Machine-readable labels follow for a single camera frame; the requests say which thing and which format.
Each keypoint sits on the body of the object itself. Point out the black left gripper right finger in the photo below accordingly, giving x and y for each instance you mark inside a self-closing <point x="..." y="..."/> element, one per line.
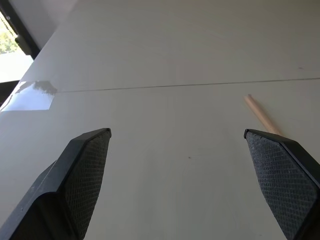
<point x="282" y="180"/>

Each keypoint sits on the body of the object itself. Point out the black window frame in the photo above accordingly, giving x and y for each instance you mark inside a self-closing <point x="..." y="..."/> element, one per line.
<point x="21" y="32"/>

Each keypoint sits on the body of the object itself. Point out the light wooden chopstick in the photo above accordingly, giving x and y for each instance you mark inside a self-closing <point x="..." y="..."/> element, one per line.
<point x="260" y="114"/>

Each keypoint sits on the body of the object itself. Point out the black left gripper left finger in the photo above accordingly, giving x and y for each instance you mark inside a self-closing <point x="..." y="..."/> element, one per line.
<point x="75" y="180"/>

